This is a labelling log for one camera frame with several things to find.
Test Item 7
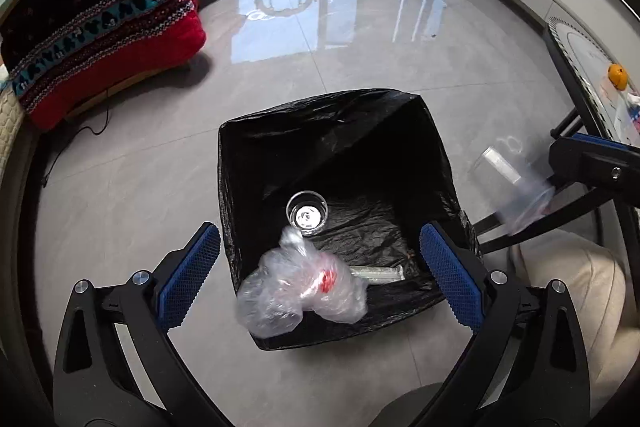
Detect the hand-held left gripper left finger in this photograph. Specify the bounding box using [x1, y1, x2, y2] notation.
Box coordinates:
[52, 222, 236, 427]

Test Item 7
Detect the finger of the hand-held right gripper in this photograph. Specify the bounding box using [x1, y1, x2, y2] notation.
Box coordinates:
[549, 133, 640, 208]

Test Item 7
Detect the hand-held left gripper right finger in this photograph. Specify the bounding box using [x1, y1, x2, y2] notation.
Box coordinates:
[415, 222, 591, 427]

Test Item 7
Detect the clear plastic cup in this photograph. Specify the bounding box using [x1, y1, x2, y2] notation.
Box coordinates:
[286, 190, 329, 236]
[472, 146, 558, 236]

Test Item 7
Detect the clear plastic bag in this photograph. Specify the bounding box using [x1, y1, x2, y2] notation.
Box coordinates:
[235, 227, 371, 339]

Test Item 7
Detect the trash bin with black bag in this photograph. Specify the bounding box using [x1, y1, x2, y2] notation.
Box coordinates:
[217, 89, 483, 351]

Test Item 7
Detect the clear bag with small items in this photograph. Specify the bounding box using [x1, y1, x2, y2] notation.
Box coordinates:
[614, 92, 640, 144]

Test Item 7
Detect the orange tangerine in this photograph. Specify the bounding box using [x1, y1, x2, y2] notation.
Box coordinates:
[606, 63, 629, 89]

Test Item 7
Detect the round table with checkered rim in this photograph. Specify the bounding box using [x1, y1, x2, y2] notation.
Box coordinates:
[472, 14, 640, 258]

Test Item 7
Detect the beige quilted sofa cover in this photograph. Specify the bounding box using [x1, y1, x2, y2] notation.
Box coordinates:
[0, 77, 28, 192]

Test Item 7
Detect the dark red patterned blanket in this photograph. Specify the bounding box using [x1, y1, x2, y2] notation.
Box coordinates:
[0, 0, 226, 131]

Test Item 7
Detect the black floor cable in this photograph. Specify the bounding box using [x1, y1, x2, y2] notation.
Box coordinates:
[42, 109, 113, 188]

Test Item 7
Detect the wooden frame sofa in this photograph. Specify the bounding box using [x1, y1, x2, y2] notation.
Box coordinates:
[0, 0, 226, 192]

